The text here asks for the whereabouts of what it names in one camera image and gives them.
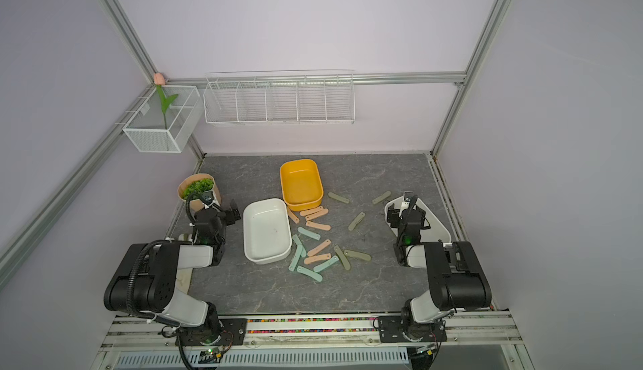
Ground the white storage box right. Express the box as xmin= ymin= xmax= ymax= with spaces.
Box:
xmin=384 ymin=196 xmax=452 ymax=243

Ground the pink knife by box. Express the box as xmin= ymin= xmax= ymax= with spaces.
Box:
xmin=286 ymin=207 xmax=301 ymax=224

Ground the olive knife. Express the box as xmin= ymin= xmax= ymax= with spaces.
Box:
xmin=348 ymin=212 xmax=366 ymax=232
xmin=333 ymin=245 xmax=352 ymax=271
xmin=328 ymin=192 xmax=350 ymax=204
xmin=372 ymin=191 xmax=392 ymax=205
xmin=344 ymin=249 xmax=372 ymax=262

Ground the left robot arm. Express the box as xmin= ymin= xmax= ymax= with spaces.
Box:
xmin=103 ymin=201 xmax=241 ymax=348

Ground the pink knife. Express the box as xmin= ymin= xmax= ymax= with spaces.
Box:
xmin=286 ymin=207 xmax=301 ymax=224
xmin=304 ymin=253 xmax=332 ymax=266
xmin=300 ymin=206 xmax=327 ymax=218
xmin=306 ymin=221 xmax=332 ymax=231
xmin=306 ymin=209 xmax=329 ymax=221
xmin=307 ymin=239 xmax=332 ymax=257

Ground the mint knife bottom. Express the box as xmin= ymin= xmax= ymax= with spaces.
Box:
xmin=296 ymin=266 xmax=323 ymax=283

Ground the artificial tulip flower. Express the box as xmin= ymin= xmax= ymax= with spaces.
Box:
xmin=153 ymin=72 xmax=178 ymax=130

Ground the white storage box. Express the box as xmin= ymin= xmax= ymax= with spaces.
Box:
xmin=384 ymin=196 xmax=452 ymax=243
xmin=243 ymin=199 xmax=292 ymax=265

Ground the white storage box left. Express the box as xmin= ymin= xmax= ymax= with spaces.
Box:
xmin=243 ymin=199 xmax=292 ymax=265

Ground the white wire basket long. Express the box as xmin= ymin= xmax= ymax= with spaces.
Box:
xmin=204 ymin=70 xmax=356 ymax=125

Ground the pink knife top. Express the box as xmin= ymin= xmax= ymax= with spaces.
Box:
xmin=300 ymin=206 xmax=327 ymax=218

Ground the white mesh basket small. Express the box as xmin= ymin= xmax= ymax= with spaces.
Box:
xmin=123 ymin=85 xmax=204 ymax=153

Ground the mint knife left long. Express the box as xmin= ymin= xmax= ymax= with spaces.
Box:
xmin=288 ymin=250 xmax=301 ymax=272

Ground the mint knife short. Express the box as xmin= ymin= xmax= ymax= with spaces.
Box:
xmin=292 ymin=234 xmax=307 ymax=258

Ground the yellow storage box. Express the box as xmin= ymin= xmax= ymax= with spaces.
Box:
xmin=280 ymin=159 xmax=324 ymax=212

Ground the mint knife upper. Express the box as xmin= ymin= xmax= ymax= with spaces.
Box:
xmin=297 ymin=227 xmax=321 ymax=240

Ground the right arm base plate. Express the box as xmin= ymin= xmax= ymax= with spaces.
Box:
xmin=373 ymin=315 xmax=447 ymax=343

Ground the mint knife right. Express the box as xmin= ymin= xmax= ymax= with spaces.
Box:
xmin=313 ymin=255 xmax=340 ymax=273

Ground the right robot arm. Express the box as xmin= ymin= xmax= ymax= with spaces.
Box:
xmin=380 ymin=192 xmax=492 ymax=343

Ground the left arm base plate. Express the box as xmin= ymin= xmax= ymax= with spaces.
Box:
xmin=176 ymin=317 xmax=248 ymax=347

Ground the potted green plant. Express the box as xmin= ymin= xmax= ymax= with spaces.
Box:
xmin=177 ymin=173 xmax=223 ymax=212

